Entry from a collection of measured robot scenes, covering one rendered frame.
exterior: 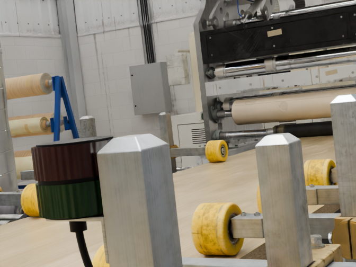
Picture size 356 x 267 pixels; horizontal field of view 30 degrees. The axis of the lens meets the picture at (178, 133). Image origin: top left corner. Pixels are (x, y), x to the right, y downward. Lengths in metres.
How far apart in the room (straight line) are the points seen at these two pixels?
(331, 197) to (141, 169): 0.82
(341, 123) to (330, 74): 2.16
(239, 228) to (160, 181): 0.58
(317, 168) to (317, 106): 1.62
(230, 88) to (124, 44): 8.03
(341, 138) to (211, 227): 0.25
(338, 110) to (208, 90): 2.41
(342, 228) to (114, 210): 0.49
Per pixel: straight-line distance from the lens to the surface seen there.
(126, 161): 0.42
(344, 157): 0.88
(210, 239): 1.00
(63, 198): 0.44
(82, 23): 11.72
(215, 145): 2.39
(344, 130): 0.88
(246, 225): 0.99
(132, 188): 0.42
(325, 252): 0.72
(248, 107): 3.18
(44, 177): 0.45
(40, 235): 1.40
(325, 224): 0.95
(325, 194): 1.21
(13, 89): 7.95
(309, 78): 3.07
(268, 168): 0.65
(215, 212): 1.00
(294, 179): 0.64
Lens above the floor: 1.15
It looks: 3 degrees down
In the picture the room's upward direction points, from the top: 6 degrees counter-clockwise
